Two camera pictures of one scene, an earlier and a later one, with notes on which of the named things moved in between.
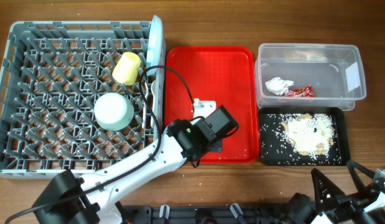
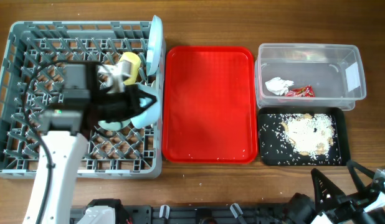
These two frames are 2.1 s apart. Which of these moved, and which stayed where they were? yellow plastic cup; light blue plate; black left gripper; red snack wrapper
Moved: black left gripper
Stayed: yellow plastic cup; light blue plate; red snack wrapper
